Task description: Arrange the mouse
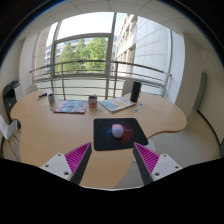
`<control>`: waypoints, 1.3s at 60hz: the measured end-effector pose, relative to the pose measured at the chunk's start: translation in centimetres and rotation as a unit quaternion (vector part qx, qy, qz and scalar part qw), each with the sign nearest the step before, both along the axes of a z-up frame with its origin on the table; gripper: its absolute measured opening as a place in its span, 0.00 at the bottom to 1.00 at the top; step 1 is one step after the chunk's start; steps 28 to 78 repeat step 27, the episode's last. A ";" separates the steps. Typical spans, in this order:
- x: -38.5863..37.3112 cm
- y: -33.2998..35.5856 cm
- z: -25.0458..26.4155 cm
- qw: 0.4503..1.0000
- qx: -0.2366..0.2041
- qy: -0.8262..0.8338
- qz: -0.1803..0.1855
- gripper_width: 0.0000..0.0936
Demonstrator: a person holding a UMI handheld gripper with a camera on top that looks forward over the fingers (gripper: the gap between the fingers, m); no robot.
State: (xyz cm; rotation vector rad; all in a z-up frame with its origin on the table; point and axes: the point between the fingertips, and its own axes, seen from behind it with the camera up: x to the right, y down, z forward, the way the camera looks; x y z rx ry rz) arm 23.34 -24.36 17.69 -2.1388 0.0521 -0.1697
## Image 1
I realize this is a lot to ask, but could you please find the mug with small plant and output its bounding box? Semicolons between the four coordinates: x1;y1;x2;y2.
88;94;98;109

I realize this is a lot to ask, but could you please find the white chair with wooden legs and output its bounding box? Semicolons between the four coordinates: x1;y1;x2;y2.
0;114;22;158

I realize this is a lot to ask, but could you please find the black office printer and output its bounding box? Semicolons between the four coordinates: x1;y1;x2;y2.
1;79;23;129

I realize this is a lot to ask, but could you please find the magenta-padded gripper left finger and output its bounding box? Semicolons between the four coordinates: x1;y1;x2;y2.
40;142;93;186

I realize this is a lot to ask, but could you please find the metal balcony railing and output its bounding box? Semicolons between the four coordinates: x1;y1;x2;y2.
29;59;173;100

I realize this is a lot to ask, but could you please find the black mouse pad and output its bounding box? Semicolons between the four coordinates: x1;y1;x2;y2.
92;117;150;152

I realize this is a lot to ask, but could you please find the black cylindrical speaker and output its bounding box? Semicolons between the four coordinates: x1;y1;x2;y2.
129;80;142;103

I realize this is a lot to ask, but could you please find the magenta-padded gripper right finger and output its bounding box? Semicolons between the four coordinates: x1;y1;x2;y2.
132;141;184;186

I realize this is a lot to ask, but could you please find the light blue open book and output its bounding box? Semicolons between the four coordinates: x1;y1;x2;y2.
98;96;136;113

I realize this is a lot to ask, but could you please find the pink and lilac computer mouse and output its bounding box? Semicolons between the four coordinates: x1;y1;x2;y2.
111;123;125;139

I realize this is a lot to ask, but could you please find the red-edged magazine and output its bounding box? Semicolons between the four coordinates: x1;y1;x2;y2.
52;99;89;115

